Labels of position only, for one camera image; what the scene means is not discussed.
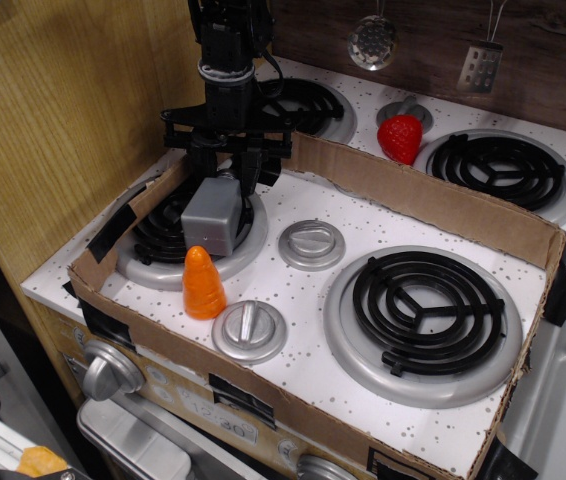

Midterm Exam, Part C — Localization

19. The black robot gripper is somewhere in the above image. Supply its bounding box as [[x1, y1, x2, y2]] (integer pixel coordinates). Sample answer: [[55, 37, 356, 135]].
[[160, 75, 296, 195]]

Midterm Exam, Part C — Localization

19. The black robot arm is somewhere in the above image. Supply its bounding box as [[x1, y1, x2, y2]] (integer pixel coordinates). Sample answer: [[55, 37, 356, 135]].
[[160, 1, 298, 197]]

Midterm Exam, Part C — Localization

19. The back left black burner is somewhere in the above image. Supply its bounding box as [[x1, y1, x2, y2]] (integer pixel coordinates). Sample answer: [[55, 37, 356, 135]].
[[259, 78, 357, 144]]

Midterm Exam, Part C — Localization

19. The black burner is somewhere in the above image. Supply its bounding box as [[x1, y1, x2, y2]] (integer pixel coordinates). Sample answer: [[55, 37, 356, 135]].
[[323, 247, 524, 409], [259, 78, 357, 144], [117, 177, 268, 291], [414, 129, 566, 225]]

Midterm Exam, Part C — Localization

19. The silver upper stovetop knob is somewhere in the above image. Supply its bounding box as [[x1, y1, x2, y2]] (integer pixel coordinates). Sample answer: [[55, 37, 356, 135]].
[[278, 220, 346, 271]]

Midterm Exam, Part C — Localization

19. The silver stovetop knob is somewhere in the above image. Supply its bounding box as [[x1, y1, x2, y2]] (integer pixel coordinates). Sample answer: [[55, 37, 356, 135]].
[[211, 300, 288, 365], [278, 220, 346, 271], [376, 95, 434, 133]]

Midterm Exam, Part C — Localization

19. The front left black burner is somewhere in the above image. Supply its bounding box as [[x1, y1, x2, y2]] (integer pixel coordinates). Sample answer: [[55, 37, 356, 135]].
[[117, 177, 268, 291]]

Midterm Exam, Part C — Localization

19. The orange toy carrot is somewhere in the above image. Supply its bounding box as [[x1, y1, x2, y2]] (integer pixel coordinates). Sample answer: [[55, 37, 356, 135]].
[[182, 246, 227, 320]]

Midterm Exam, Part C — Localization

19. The silver lower stovetop knob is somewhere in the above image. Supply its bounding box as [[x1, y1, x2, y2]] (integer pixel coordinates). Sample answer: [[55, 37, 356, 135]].
[[211, 300, 288, 365]]

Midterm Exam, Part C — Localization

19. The red toy strawberry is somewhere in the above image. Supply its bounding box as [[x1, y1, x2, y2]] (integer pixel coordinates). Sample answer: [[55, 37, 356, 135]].
[[377, 114, 423, 165]]

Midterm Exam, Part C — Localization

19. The hanging round metal strainer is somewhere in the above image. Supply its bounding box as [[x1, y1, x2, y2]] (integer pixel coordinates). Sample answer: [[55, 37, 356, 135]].
[[347, 0, 399, 71]]

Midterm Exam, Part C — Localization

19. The silver back stovetop knob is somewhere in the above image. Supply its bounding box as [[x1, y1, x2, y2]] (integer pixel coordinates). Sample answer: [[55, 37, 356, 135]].
[[376, 95, 434, 133]]

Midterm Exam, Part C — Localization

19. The silver oven front knob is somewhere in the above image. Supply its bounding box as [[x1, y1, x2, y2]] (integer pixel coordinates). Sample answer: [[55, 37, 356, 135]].
[[82, 340, 145, 401]]

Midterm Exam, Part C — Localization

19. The oven clock display panel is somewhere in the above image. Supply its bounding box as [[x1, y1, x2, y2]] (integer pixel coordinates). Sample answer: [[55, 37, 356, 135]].
[[176, 387, 259, 445]]

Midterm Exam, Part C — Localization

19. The front right black burner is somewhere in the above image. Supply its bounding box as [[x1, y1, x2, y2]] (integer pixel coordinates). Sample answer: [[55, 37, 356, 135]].
[[323, 247, 524, 409]]

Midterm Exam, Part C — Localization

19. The hanging metal grater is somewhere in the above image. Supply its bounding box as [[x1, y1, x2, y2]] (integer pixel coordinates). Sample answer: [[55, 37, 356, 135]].
[[456, 0, 508, 95]]

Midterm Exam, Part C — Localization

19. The back right black burner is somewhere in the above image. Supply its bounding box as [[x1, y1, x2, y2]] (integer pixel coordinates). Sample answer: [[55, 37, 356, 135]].
[[414, 129, 566, 225]]

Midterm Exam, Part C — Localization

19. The orange object bottom left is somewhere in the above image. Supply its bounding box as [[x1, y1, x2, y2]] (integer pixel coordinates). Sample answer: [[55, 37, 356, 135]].
[[16, 446, 68, 478]]

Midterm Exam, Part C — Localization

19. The grey sink basin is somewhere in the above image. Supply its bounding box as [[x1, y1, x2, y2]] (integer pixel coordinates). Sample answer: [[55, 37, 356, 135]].
[[501, 320, 566, 479]]

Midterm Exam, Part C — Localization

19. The black cable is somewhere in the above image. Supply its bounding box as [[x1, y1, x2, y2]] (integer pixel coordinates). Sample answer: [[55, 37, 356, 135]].
[[255, 44, 285, 101]]

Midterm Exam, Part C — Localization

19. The silver oven door handle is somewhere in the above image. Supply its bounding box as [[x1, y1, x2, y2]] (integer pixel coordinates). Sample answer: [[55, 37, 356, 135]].
[[77, 396, 262, 479]]

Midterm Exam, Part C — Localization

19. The brown cardboard box frame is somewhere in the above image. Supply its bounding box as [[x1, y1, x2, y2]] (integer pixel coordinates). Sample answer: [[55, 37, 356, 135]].
[[66, 115, 566, 480]]

